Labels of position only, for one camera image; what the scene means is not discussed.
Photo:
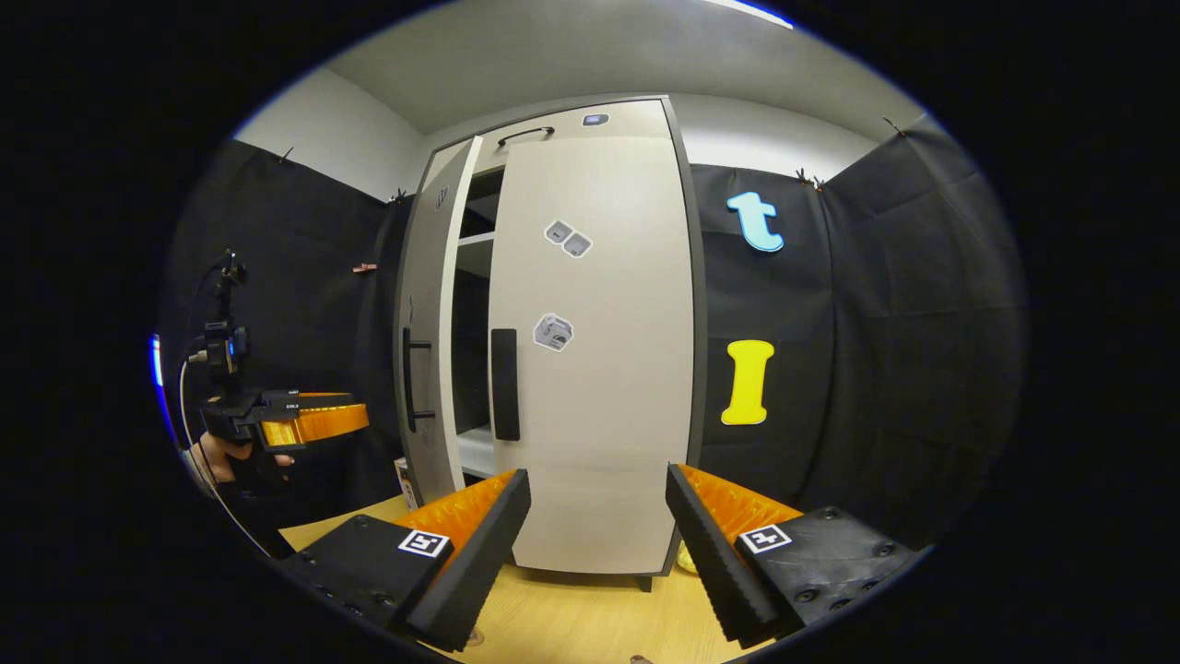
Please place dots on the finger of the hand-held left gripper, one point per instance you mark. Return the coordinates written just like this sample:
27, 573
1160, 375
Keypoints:
313, 426
323, 399

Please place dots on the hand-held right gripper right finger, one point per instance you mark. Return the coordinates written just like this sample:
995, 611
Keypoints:
710, 563

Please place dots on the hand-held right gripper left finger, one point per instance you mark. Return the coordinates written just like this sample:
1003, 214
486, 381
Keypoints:
484, 563

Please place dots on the white cabinet door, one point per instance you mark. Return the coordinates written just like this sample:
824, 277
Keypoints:
429, 277
608, 415

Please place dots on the white and grey cabinet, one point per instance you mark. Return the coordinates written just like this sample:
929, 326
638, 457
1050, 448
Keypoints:
470, 369

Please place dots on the white cabinet shelf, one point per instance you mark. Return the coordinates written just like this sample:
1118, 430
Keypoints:
475, 238

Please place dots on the beige cabinet drawer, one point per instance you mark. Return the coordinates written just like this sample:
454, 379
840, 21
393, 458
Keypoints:
627, 120

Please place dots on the small white box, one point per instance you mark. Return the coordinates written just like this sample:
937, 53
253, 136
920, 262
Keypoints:
407, 481

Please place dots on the black backdrop cloth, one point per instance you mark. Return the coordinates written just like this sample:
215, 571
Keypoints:
876, 323
304, 240

